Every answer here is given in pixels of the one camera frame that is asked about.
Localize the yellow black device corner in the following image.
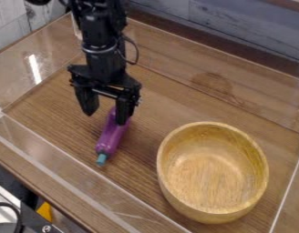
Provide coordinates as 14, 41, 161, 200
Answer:
34, 201, 72, 233

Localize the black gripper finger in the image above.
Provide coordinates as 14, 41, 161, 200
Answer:
117, 96, 137, 126
75, 86, 101, 117

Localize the clear acrylic tray wall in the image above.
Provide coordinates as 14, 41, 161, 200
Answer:
0, 104, 192, 233

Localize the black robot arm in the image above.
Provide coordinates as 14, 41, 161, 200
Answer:
59, 0, 143, 126

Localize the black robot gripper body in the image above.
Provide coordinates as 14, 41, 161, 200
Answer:
68, 45, 142, 106

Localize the purple toy eggplant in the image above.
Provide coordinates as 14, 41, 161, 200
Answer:
95, 107, 130, 166

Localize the black cable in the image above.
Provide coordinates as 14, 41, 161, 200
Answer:
0, 201, 28, 233

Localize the brown wooden bowl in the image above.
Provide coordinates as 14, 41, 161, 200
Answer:
157, 122, 270, 224

